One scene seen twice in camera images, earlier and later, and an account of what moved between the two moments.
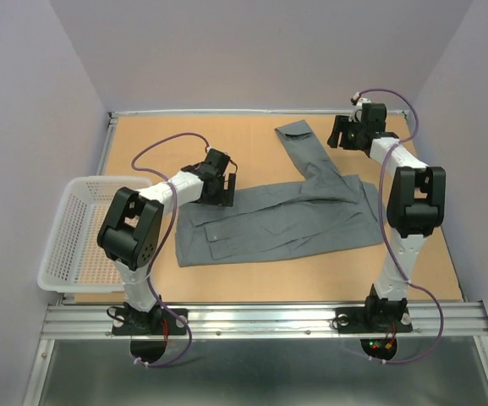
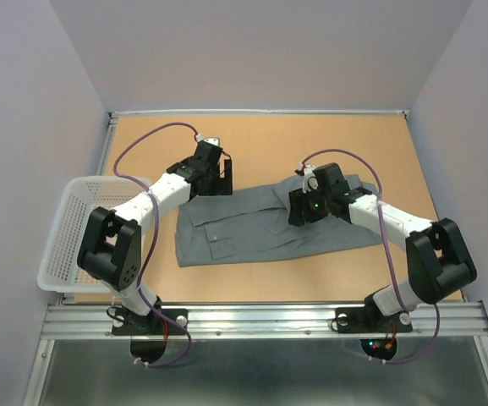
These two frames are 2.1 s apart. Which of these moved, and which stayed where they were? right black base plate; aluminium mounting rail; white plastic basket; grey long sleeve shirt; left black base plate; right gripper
Moved: right gripper; grey long sleeve shirt
Stayed: right black base plate; aluminium mounting rail; left black base plate; white plastic basket
